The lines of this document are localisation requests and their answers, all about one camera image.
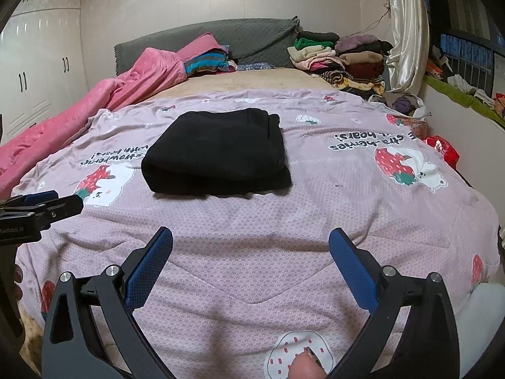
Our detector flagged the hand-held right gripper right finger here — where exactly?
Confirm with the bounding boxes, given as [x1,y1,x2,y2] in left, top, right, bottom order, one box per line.
[328,227,461,379]

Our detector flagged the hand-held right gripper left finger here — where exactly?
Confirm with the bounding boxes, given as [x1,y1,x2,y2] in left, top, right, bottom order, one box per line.
[41,227,175,379]

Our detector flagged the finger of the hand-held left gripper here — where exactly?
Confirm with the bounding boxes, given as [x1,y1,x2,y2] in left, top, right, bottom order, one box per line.
[0,190,60,210]
[37,195,85,224]

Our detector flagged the black sweater with orange patches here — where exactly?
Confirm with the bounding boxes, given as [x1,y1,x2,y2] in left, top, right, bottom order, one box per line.
[141,107,293,197]

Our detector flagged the pile of folded clothes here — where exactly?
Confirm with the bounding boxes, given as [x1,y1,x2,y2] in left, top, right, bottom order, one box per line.
[287,31,394,96]

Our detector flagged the striped folded clothes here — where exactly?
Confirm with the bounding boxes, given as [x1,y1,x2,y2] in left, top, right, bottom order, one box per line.
[185,48,238,75]

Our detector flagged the person's left hand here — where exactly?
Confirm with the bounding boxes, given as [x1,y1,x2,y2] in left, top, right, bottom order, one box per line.
[13,266,25,303]

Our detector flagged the person's right hand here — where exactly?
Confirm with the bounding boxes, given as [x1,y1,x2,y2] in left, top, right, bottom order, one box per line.
[289,346,328,379]

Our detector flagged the pink strawberry print quilt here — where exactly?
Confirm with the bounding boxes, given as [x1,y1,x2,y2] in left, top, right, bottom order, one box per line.
[10,89,502,379]

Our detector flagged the pink fleece blanket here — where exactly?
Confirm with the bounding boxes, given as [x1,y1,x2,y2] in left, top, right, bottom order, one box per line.
[0,32,230,202]

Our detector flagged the white wardrobe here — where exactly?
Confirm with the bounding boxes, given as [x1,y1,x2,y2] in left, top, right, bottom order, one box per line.
[0,0,91,147]

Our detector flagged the white smooth object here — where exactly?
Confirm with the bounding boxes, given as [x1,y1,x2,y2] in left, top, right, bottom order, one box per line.
[454,282,505,364]

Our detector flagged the red plastic bag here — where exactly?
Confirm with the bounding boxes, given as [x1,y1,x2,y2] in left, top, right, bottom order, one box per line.
[426,135,460,170]

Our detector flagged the pink basket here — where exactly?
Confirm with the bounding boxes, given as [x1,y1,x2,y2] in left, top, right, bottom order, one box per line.
[408,116,429,140]

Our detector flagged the purple cloth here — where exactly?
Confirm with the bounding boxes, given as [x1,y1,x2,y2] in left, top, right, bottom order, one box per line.
[392,95,413,115]

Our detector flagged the green windowsill cover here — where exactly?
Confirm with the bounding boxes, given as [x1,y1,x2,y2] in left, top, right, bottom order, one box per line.
[424,73,505,129]

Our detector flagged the heap of loose garments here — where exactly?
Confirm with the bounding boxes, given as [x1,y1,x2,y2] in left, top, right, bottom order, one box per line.
[426,45,505,121]

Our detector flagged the blue patterned cloth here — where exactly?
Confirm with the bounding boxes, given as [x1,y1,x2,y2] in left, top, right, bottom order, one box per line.
[237,61,277,72]

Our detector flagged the cream satin curtain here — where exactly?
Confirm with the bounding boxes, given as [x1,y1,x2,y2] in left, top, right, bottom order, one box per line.
[384,0,431,96]

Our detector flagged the window with dark grille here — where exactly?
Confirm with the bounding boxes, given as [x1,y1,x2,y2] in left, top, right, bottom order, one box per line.
[432,0,505,87]

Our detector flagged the grey quilted headboard cover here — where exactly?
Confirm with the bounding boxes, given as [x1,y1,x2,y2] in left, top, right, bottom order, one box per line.
[114,16,300,76]

